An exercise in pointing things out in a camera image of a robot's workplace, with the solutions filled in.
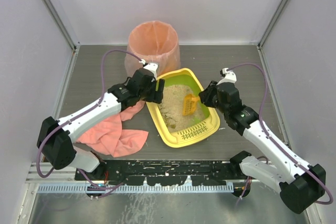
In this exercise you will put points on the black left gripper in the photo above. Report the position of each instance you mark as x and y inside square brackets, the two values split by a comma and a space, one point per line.
[154, 91]

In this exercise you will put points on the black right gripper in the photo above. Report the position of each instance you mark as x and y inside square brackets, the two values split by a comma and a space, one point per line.
[210, 98]

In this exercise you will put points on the orange litter scoop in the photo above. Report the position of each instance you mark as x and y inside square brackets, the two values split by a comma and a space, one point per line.
[190, 104]

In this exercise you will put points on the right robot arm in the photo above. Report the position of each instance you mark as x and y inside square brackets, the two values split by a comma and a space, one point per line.
[298, 183]

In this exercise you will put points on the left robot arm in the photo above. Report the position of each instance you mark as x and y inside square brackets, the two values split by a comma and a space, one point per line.
[56, 137]

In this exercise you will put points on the beige cat litter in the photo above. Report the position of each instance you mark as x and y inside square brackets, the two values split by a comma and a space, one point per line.
[171, 109]

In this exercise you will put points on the bin with pink bag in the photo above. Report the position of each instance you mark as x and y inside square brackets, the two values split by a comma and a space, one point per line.
[156, 41]

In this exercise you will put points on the pink cloth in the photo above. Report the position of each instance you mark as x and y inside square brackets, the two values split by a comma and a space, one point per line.
[108, 137]

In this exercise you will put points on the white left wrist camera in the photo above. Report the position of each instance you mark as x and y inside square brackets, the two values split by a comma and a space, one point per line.
[152, 67]

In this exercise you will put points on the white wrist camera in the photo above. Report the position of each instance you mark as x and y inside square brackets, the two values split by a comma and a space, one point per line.
[227, 76]
[152, 67]

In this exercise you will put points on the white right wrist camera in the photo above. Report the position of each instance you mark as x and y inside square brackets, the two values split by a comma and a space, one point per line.
[227, 76]

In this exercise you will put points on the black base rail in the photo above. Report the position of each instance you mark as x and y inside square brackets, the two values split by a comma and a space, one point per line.
[168, 172]

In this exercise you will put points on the white slotted cable duct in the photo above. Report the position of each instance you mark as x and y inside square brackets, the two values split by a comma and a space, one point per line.
[125, 189]

